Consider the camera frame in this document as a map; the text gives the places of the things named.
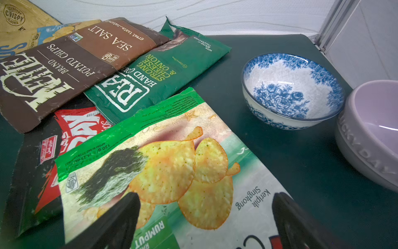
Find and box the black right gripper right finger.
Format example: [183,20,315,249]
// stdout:
[272,193,342,249]

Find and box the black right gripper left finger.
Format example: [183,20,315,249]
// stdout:
[64,193,141,249]

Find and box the black red Krax chips bag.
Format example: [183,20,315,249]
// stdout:
[2,107,112,238]

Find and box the green Chuba cassava chips bag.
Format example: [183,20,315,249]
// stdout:
[56,88,285,249]

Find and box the green Real chips bag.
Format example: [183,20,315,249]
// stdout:
[85,21,231,125]

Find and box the yellow blue chips bag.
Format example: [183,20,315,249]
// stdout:
[0,19,102,60]

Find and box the tan kettle cooked chips bag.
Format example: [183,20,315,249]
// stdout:
[1,0,60,52]

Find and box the lilac ceramic bowl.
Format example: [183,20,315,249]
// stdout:
[335,80,398,192]

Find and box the blue floral ceramic bowl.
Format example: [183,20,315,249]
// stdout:
[241,53,345,131]

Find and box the brown Kettle sea salt bag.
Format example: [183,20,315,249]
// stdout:
[1,18,169,133]

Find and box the aluminium corner frame post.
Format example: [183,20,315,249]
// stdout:
[314,0,361,55]

